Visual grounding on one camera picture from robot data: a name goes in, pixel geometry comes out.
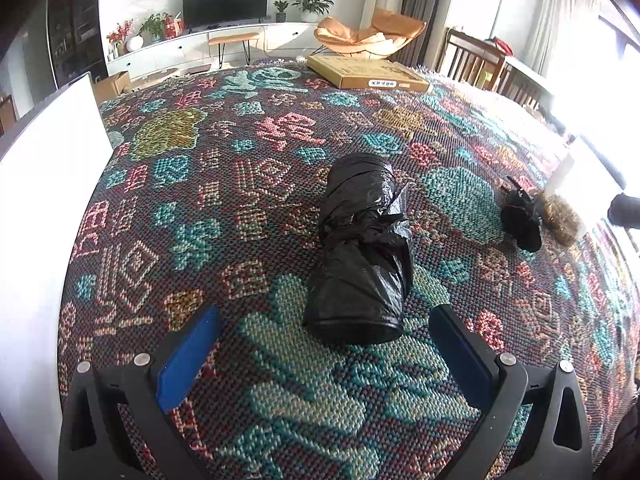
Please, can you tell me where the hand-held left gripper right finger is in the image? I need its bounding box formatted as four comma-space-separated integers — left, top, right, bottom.
430, 304, 593, 480

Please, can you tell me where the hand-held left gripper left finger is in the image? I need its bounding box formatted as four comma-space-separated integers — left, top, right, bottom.
59, 306, 223, 480

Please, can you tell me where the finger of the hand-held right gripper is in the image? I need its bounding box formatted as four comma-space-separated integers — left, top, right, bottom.
607, 192, 640, 231

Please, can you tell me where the small black bag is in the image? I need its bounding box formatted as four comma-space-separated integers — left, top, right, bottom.
501, 176, 544, 252

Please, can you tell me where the black cloth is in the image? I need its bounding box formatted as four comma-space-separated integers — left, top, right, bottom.
302, 154, 415, 345

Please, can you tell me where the white box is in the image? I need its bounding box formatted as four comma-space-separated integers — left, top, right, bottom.
0, 72, 114, 431

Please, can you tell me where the clear jar black lid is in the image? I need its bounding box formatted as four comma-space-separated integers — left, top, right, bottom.
542, 135, 626, 247

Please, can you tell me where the patterned woven blanket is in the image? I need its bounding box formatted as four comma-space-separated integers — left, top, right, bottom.
57, 62, 640, 480

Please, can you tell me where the white curtain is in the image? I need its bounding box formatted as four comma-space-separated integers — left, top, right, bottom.
522, 0, 601, 76

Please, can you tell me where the cardboard box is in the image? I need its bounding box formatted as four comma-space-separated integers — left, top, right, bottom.
92, 71, 132, 106

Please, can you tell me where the grey curtain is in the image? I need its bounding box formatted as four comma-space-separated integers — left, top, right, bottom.
400, 0, 458, 66

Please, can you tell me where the yellow flat box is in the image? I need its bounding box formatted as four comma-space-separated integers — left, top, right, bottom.
306, 54, 433, 93

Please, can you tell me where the white television cabinet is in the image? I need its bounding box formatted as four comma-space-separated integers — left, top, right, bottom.
107, 21, 321, 78

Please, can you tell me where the orange lounge chair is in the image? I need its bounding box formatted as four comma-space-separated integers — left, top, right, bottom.
314, 8, 427, 61

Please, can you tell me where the wooden hairpin-leg bench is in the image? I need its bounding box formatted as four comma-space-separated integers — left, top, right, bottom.
207, 32, 261, 68

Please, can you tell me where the red flower bouquet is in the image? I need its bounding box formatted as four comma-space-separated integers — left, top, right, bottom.
107, 20, 135, 58

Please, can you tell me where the bushy green potted plant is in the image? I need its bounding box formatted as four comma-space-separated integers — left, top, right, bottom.
139, 12, 173, 43

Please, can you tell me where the dark display cabinet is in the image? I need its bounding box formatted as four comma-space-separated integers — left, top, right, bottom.
45, 0, 108, 91

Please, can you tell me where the black television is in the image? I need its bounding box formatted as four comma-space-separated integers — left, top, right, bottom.
182, 0, 270, 28

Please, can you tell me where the large potted plant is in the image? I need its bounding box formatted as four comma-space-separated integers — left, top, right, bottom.
292, 0, 335, 23

